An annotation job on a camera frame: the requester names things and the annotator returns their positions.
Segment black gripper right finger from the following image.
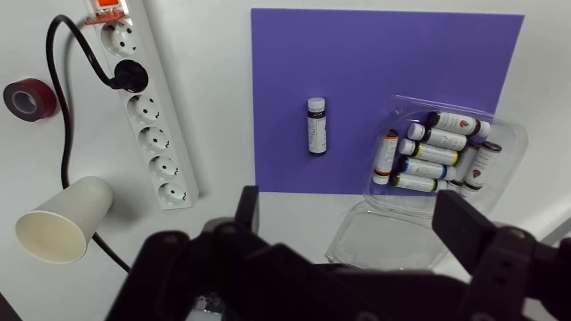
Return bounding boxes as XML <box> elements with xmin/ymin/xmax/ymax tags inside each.
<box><xmin>430</xmin><ymin>189</ymin><xmax>500</xmax><ymax>282</ymax></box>

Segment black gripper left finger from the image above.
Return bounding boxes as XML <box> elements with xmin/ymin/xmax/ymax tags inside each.
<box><xmin>234</xmin><ymin>183</ymin><xmax>263</xmax><ymax>233</ymax></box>

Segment small white bottle dark cap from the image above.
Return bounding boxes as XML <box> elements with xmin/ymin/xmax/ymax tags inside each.
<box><xmin>305</xmin><ymin>96</ymin><xmax>330</xmax><ymax>158</ymax></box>

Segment heart label bottle black cap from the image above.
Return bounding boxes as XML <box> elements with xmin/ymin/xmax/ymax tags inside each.
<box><xmin>462</xmin><ymin>139</ymin><xmax>504</xmax><ymax>192</ymax></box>
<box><xmin>427</xmin><ymin>109</ymin><xmax>493</xmax><ymax>139</ymax></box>

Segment white bottle dark band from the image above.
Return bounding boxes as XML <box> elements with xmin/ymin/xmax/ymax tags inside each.
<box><xmin>389</xmin><ymin>171</ymin><xmax>452</xmax><ymax>194</ymax></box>

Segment small plain white bottle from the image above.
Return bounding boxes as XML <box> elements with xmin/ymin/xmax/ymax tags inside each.
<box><xmin>454</xmin><ymin>144</ymin><xmax>480</xmax><ymax>183</ymax></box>

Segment white bottle blue band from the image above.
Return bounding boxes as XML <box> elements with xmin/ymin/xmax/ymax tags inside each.
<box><xmin>395</xmin><ymin>155</ymin><xmax>461</xmax><ymax>182</ymax></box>

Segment clear plastic container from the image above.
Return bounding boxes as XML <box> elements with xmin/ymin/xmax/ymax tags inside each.
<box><xmin>325</xmin><ymin>93</ymin><xmax>530</xmax><ymax>273</ymax></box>

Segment white bottle yellow band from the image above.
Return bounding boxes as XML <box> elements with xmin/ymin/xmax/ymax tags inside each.
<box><xmin>396</xmin><ymin>137</ymin><xmax>461</xmax><ymax>167</ymax></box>

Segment white bottle orange band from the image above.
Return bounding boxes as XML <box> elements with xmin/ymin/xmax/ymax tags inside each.
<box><xmin>371</xmin><ymin>128</ymin><xmax>402</xmax><ymax>187</ymax></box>

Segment purple placemat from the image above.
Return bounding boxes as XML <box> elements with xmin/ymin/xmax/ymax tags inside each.
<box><xmin>250</xmin><ymin>7</ymin><xmax>527</xmax><ymax>196</ymax></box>

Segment white power strip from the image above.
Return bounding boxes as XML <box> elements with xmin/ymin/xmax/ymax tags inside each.
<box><xmin>88</xmin><ymin>0</ymin><xmax>202</xmax><ymax>210</ymax></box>

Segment white paper cup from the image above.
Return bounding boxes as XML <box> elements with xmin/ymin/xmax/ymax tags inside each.
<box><xmin>15</xmin><ymin>175</ymin><xmax>116</xmax><ymax>265</ymax></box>

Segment dark red tape roll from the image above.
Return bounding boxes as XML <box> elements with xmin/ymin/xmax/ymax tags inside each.
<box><xmin>2</xmin><ymin>76</ymin><xmax>59</xmax><ymax>123</ymax></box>

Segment black plug with cable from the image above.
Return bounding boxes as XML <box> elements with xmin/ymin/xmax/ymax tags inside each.
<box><xmin>45</xmin><ymin>14</ymin><xmax>150</xmax><ymax>274</ymax></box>

